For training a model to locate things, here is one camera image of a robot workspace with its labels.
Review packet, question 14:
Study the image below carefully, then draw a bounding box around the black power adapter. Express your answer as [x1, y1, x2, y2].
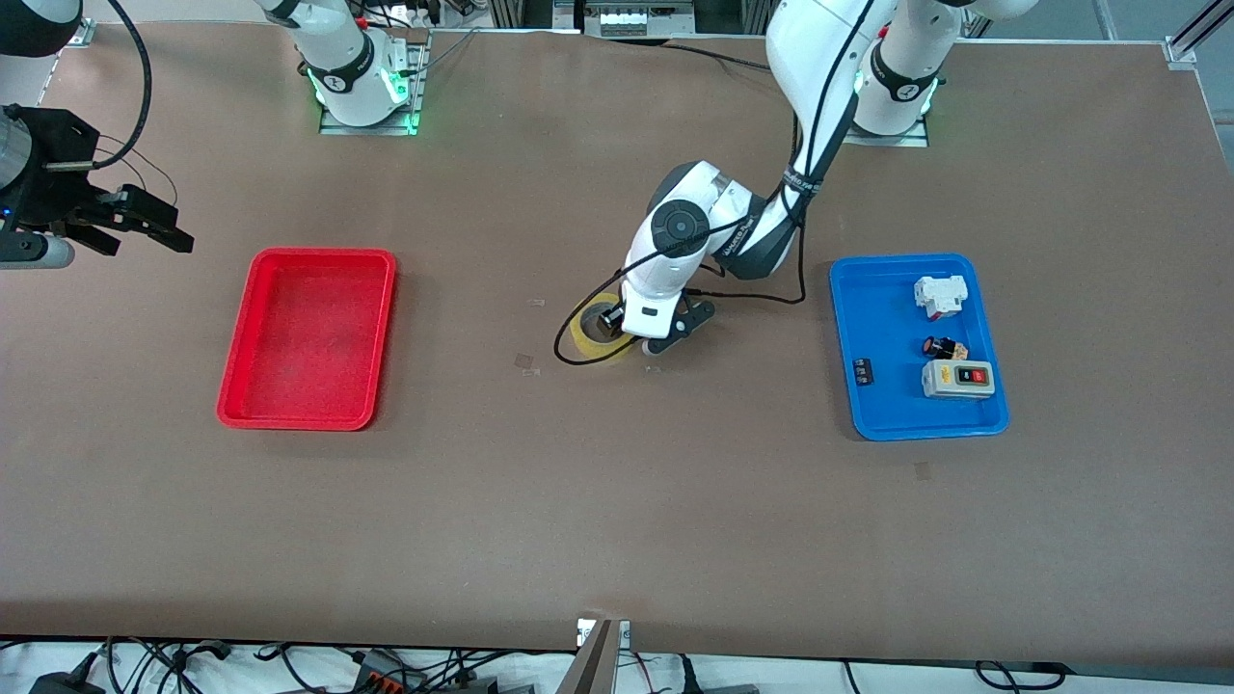
[29, 670, 105, 694]

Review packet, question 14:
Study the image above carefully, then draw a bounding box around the white circuit breaker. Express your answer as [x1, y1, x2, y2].
[913, 275, 969, 321]

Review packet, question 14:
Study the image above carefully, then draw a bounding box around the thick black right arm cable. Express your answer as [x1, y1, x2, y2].
[87, 0, 155, 170]

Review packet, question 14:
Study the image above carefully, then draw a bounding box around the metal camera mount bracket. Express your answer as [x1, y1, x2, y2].
[557, 617, 632, 694]

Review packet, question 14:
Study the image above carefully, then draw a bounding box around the black cable on table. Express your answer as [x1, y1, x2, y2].
[665, 39, 801, 74]

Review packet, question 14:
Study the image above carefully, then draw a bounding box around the aluminium frame post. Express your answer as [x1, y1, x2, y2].
[487, 0, 579, 30]

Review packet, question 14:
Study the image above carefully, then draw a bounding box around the blue plastic tray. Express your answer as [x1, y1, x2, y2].
[829, 253, 1010, 442]

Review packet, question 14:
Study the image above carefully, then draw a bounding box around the aluminium corner extrusion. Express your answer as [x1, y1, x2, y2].
[1162, 0, 1234, 70]

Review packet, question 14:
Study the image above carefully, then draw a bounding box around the red plastic tray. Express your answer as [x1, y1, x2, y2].
[216, 247, 398, 432]

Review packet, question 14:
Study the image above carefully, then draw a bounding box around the orange black connector box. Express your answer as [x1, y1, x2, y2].
[352, 651, 425, 693]

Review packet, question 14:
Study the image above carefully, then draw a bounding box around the yellow tape roll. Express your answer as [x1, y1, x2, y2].
[569, 305, 642, 364]

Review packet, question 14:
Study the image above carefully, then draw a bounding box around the white power strip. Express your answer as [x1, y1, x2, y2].
[598, 0, 697, 40]

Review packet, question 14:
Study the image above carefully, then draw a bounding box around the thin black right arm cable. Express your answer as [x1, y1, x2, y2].
[94, 133, 180, 208]

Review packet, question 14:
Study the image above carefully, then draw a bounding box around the grey on-off switch box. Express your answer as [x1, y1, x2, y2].
[921, 359, 996, 401]

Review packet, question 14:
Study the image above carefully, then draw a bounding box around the black cable loop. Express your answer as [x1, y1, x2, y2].
[974, 659, 1069, 691]

